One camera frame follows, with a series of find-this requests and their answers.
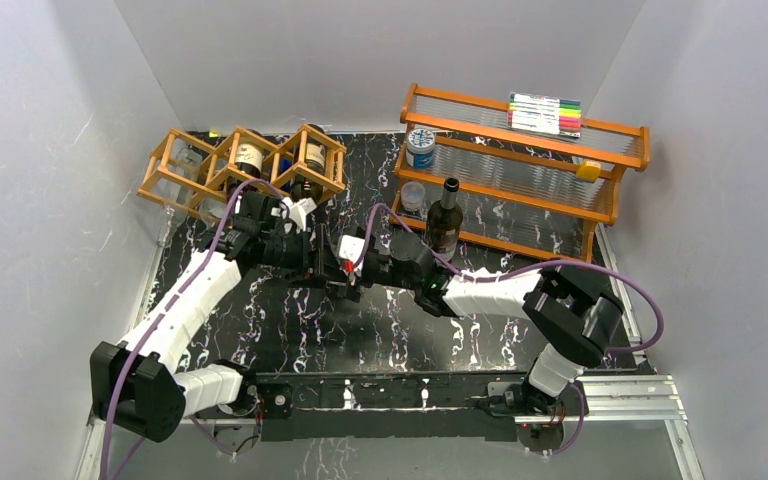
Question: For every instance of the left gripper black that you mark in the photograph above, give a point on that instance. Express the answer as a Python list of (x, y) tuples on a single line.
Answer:
[(323, 272)]

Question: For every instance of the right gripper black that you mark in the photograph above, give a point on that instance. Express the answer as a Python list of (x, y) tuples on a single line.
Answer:
[(349, 291)]

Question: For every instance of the dark wine bottle brown label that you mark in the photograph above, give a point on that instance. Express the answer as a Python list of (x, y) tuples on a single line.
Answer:
[(444, 221)]

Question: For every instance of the clear glass bottle black cap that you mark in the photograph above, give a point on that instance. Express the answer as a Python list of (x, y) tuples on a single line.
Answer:
[(186, 163)]

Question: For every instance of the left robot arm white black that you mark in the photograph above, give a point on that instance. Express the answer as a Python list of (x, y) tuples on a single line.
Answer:
[(136, 384)]

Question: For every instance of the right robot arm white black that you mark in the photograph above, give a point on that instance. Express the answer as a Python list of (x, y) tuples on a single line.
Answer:
[(576, 315)]

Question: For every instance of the blue plastic bottle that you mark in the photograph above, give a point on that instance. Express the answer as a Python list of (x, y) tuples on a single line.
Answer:
[(283, 179)]

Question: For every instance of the brown wine bottle gold cap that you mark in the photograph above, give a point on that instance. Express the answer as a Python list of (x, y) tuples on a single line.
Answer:
[(248, 158)]

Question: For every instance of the orange wooden wine rack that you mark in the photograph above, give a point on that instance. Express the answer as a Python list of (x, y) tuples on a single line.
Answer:
[(318, 158)]

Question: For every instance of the orange wooden shelf rack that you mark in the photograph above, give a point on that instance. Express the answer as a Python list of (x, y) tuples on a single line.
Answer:
[(518, 190)]

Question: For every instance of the small clear plastic cup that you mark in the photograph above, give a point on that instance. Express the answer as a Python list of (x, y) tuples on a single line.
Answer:
[(412, 196)]

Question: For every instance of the blue lidded jar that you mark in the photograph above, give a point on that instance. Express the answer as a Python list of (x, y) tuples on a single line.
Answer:
[(420, 144)]

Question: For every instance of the yellow block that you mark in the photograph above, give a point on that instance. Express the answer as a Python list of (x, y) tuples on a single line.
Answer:
[(589, 171)]

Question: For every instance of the marker pen pack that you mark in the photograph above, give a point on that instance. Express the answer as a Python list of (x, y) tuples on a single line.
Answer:
[(545, 115)]

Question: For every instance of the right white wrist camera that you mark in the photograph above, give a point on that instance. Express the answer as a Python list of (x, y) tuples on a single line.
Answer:
[(349, 253)]

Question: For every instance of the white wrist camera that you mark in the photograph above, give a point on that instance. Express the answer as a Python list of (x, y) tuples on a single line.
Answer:
[(349, 253), (298, 211)]

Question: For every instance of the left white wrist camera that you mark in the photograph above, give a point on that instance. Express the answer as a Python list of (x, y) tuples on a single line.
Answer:
[(298, 211)]

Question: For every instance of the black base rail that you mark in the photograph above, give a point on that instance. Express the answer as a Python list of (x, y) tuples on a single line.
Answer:
[(497, 406)]

